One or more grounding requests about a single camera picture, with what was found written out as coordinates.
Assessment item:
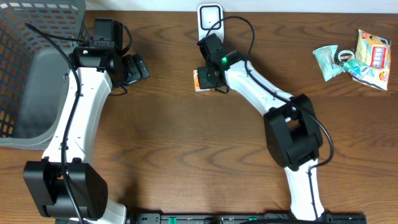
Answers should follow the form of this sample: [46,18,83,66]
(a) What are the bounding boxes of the small orange tissue pack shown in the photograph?
[193,70,210,92]

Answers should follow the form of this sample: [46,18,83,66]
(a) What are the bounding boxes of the teal snack packet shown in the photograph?
[312,45,343,82]

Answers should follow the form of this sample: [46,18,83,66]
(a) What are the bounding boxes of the black round-label box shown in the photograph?
[335,49,355,66]

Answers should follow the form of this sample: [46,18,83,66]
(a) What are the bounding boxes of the small teal tissue pack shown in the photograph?
[343,58,374,80]

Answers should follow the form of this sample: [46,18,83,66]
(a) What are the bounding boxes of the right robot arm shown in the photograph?
[197,49,326,221]

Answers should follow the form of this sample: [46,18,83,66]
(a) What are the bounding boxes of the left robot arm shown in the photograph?
[23,47,149,223]

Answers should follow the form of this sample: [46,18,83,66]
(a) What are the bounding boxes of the white barcode scanner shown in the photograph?
[197,3,224,42]

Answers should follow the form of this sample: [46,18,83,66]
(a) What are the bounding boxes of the grey plastic mesh basket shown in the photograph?
[1,0,88,150]

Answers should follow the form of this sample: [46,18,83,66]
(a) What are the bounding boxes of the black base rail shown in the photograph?
[126,213,367,224]

